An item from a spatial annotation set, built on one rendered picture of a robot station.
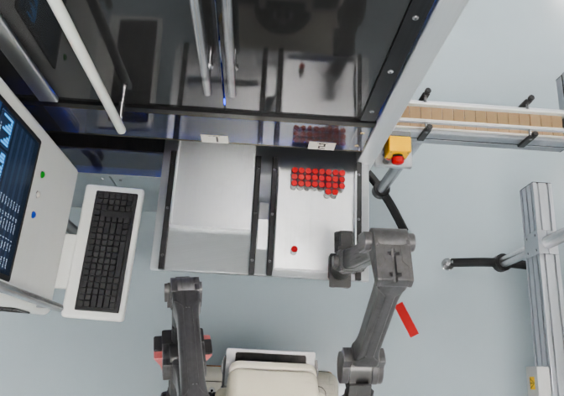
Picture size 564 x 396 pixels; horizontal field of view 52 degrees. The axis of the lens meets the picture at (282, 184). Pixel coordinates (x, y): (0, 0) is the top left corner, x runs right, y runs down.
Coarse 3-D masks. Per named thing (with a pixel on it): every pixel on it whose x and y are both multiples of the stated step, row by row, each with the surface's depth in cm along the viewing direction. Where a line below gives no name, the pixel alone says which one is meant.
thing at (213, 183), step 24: (192, 144) 196; (216, 144) 197; (240, 144) 197; (192, 168) 194; (216, 168) 194; (240, 168) 194; (192, 192) 191; (216, 192) 191; (240, 192) 192; (192, 216) 188; (216, 216) 189; (240, 216) 189
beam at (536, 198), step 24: (528, 192) 238; (528, 216) 237; (552, 216) 230; (528, 240) 235; (528, 264) 234; (552, 264) 224; (528, 288) 233; (552, 288) 221; (552, 312) 218; (552, 336) 216; (552, 360) 213; (552, 384) 210
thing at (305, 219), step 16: (288, 176) 194; (352, 176) 196; (288, 192) 193; (304, 192) 193; (320, 192) 193; (352, 192) 194; (288, 208) 191; (304, 208) 191; (320, 208) 192; (336, 208) 192; (352, 208) 192; (288, 224) 189; (304, 224) 189; (320, 224) 190; (336, 224) 190; (352, 224) 190; (288, 240) 188; (304, 240) 188; (320, 240) 188; (288, 256) 186; (304, 256) 186; (320, 256) 186; (352, 272) 182
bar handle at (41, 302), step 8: (0, 280) 133; (0, 288) 132; (8, 288) 136; (16, 288) 141; (16, 296) 143; (24, 296) 147; (32, 296) 151; (40, 296) 158; (40, 304) 159; (48, 304) 164; (56, 304) 171
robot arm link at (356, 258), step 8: (368, 232) 121; (360, 240) 125; (368, 240) 120; (352, 248) 146; (360, 248) 124; (368, 248) 121; (344, 256) 153; (352, 256) 145; (360, 256) 137; (368, 256) 129; (344, 264) 152; (352, 264) 146; (360, 264) 142; (368, 264) 141; (360, 272) 159
